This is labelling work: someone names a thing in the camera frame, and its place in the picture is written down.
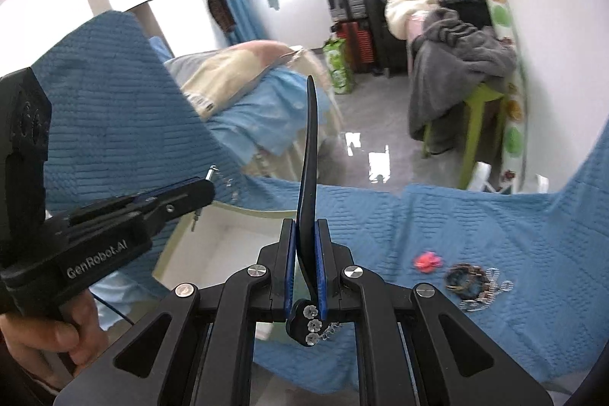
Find light blue bed sheet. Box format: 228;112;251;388
154;45;343;178

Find person's left hand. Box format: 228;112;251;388
1;290;108;390

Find grey blanket on stool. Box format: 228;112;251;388
409;8;517;140

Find green plastic stool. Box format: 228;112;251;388
412;83;507;189

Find green open gift box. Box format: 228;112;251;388
153;202;296;290

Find pink hat hair clip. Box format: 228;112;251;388
413;252;444;274

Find black cream patterned bangle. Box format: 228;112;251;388
444;263;490;300

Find red suitcase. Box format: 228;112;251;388
332;21;376;73

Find white slippers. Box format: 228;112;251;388
466;162;549;195

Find blue textured sofa cover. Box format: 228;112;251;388
33;11;608;382

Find green shopping bag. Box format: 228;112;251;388
322;37;353;95

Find black long hair clip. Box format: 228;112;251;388
285;74;335;347

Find red bead chain bracelet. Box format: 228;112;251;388
458;267;515;314

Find grey black suitcase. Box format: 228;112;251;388
327;0;407;76

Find rolled green dotted mat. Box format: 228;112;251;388
486;0;526;194

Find beige pillow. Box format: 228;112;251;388
164;40;296;121

